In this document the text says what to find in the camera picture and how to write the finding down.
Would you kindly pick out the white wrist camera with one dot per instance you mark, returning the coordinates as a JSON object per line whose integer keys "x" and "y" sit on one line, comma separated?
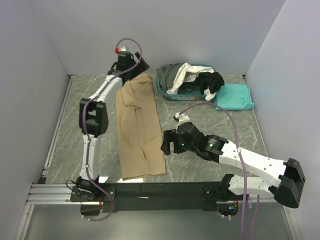
{"x": 181, "y": 118}
{"x": 121, "y": 49}

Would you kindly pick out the teal plastic basket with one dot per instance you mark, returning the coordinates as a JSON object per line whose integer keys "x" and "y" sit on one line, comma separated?
{"x": 180, "y": 96}

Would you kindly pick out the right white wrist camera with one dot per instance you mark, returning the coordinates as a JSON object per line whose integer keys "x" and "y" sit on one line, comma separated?
{"x": 181, "y": 118}

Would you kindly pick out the black base beam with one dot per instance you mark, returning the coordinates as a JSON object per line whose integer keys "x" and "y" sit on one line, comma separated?
{"x": 159, "y": 196}

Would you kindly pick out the folded teal t shirt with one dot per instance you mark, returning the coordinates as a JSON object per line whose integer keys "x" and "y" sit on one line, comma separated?
{"x": 234, "y": 97}

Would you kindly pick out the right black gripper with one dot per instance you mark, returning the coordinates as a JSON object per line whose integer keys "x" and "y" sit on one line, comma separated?
{"x": 170, "y": 136}

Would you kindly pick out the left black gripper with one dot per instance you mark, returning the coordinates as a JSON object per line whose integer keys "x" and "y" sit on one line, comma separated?
{"x": 142, "y": 67}

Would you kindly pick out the white t shirt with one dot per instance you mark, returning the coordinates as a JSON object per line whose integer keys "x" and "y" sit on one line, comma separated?
{"x": 187, "y": 75}

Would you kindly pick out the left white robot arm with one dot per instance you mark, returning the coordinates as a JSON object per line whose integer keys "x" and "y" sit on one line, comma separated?
{"x": 94, "y": 121}

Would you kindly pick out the grey t shirt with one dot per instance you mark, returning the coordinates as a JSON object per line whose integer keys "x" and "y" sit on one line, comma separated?
{"x": 166, "y": 75}

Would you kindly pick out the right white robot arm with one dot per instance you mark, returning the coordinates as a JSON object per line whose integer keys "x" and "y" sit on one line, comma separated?
{"x": 283, "y": 180}

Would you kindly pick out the black t shirt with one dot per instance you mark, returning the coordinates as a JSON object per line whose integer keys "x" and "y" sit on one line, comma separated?
{"x": 205, "y": 81}

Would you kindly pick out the aluminium rail frame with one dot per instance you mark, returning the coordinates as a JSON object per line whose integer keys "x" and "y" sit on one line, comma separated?
{"x": 60, "y": 194}

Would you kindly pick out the tan t shirt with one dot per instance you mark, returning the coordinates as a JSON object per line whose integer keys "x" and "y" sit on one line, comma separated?
{"x": 138, "y": 130}

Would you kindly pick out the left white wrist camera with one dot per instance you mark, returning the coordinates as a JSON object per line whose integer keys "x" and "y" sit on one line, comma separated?
{"x": 121, "y": 49}

